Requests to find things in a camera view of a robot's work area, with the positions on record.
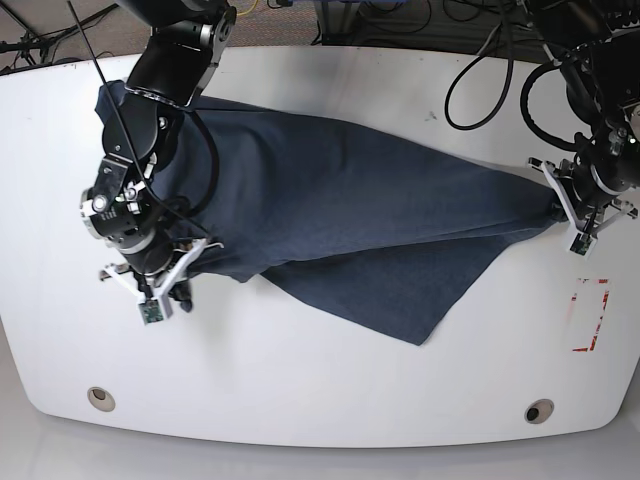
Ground dark blue T-shirt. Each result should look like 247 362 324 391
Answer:
95 81 561 345

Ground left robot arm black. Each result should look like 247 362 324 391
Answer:
520 1 639 237

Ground red tape rectangle marking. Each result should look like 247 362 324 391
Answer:
565 278 611 353

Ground left table cable grommet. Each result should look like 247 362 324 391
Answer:
87 387 116 413

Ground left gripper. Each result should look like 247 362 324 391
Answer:
527 157 639 238

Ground right table cable grommet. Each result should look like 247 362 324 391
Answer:
524 399 555 425

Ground black tripod legs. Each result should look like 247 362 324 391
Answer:
0 0 121 66

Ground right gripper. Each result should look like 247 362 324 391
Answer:
98 238 199 313

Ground table cable grommet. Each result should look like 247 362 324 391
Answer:
524 399 555 425
87 387 116 413

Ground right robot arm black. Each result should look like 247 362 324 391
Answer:
79 1 237 324

